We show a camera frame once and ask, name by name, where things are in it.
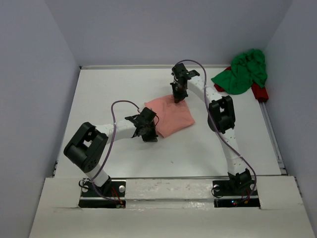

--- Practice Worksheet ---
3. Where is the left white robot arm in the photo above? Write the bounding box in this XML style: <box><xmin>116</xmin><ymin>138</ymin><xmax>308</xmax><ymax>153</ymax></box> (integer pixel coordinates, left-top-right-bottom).
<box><xmin>63</xmin><ymin>107</ymin><xmax>158</xmax><ymax>196</ymax></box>

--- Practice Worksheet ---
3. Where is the pink t shirt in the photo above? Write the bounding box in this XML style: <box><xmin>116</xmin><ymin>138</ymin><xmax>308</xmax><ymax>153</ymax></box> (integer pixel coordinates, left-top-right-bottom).
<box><xmin>144</xmin><ymin>95</ymin><xmax>195</xmax><ymax>138</ymax></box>

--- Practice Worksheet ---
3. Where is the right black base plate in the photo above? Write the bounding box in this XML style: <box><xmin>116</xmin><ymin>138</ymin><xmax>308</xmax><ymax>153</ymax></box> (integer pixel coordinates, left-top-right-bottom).
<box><xmin>211</xmin><ymin>180</ymin><xmax>261</xmax><ymax>208</ymax></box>

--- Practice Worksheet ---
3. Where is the green t shirt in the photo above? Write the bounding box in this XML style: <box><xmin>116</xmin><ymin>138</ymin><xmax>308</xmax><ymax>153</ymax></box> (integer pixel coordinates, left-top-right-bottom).
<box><xmin>211</xmin><ymin>49</ymin><xmax>267</xmax><ymax>95</ymax></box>

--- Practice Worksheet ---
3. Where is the aluminium rail at right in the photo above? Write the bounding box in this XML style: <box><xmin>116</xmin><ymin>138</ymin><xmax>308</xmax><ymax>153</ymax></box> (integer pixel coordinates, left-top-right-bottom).
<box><xmin>259</xmin><ymin>102</ymin><xmax>289</xmax><ymax>176</ymax></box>

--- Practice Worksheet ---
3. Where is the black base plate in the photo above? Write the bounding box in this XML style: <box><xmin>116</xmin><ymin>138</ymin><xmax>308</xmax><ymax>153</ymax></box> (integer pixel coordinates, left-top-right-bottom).
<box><xmin>211</xmin><ymin>180</ymin><xmax>261</xmax><ymax>208</ymax></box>
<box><xmin>78</xmin><ymin>179</ymin><xmax>126</xmax><ymax>209</ymax></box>

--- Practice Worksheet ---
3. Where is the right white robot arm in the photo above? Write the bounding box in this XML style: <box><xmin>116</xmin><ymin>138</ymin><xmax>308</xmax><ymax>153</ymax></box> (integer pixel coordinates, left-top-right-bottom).
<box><xmin>170</xmin><ymin>60</ymin><xmax>257</xmax><ymax>200</ymax></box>

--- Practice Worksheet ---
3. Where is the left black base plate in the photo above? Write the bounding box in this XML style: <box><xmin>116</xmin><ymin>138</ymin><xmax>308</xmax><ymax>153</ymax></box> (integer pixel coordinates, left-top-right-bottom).
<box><xmin>78</xmin><ymin>179</ymin><xmax>126</xmax><ymax>209</ymax></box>

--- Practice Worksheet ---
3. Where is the red t shirt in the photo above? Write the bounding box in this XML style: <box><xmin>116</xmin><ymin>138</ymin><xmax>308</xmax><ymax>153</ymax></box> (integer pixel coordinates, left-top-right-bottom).
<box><xmin>214</xmin><ymin>66</ymin><xmax>269</xmax><ymax>102</ymax></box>

